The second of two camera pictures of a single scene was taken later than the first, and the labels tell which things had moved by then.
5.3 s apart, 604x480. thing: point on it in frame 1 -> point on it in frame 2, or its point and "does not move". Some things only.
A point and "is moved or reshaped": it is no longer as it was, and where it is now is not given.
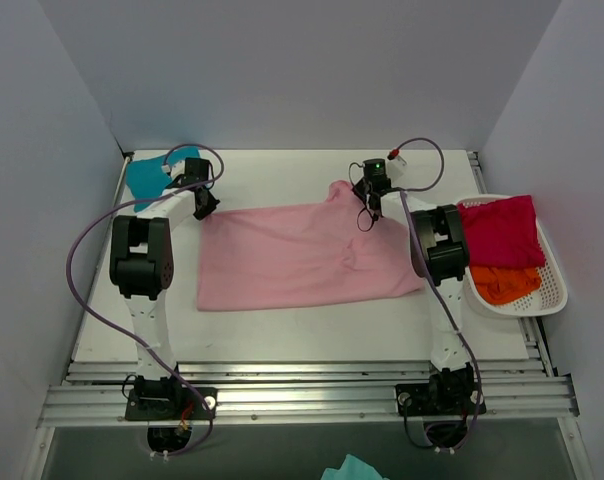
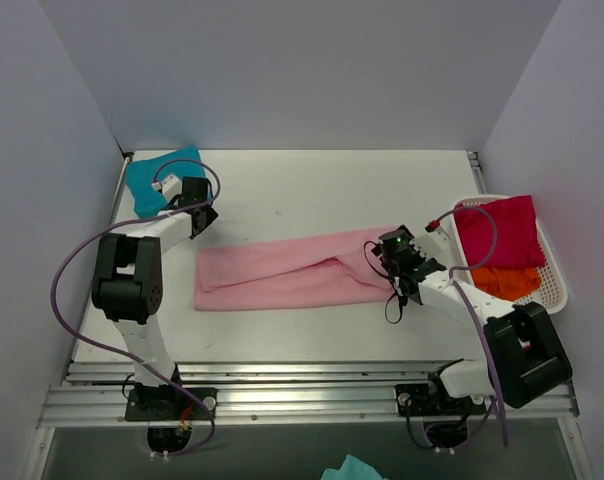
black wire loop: (359, 213) -> (380, 272)
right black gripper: (364, 191) -> (388, 261)
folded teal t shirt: (147, 179) does not move
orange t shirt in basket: (503, 284) does not move
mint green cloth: (353, 468) does not move
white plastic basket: (550, 296) does not move
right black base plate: (439, 399) does not move
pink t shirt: (300, 255) is moved or reshaped
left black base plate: (170, 404) does not move
